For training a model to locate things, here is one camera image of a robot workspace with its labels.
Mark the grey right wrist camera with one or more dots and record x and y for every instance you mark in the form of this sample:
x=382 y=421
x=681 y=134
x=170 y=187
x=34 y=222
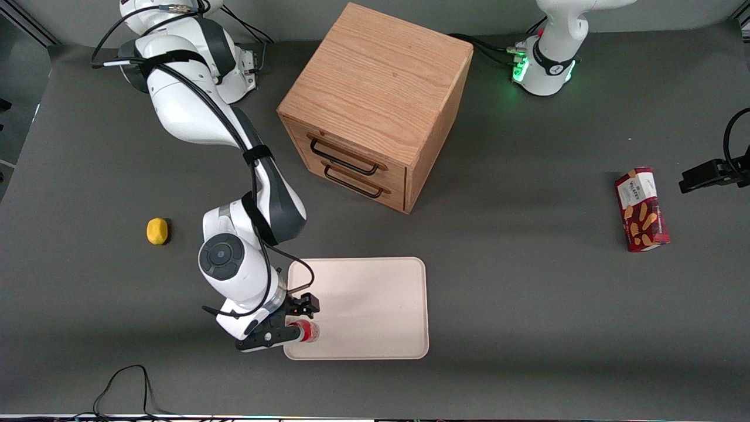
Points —
x=266 y=340

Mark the grey base connector block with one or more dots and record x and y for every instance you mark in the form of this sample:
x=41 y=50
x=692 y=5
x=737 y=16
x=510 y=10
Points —
x=248 y=61

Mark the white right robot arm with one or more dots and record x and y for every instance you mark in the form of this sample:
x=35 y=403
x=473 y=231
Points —
x=187 y=111

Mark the red coke bottle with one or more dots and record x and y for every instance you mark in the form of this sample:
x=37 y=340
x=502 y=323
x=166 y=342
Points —
x=309 y=333

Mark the aluminium frame rail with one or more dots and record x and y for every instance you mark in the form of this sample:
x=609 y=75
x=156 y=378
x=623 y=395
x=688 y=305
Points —
x=741 y=22
x=35 y=29

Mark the red cookie box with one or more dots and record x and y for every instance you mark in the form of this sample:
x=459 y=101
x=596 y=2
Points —
x=641 y=211

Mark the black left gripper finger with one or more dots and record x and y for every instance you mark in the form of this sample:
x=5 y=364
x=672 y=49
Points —
x=716 y=169
x=700 y=181

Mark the beige plastic tray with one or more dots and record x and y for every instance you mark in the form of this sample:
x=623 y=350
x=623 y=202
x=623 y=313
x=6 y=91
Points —
x=369 y=305

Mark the black side mount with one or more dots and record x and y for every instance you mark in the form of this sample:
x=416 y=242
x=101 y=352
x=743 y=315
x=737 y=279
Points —
x=3 y=105

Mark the wooden drawer cabinet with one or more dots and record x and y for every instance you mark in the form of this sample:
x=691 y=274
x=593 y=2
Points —
x=381 y=76

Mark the yellow lemon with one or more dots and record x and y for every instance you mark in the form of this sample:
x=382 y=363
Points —
x=157 y=231

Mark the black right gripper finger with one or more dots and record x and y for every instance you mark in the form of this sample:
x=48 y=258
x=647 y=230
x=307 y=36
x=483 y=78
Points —
x=307 y=305
x=295 y=334

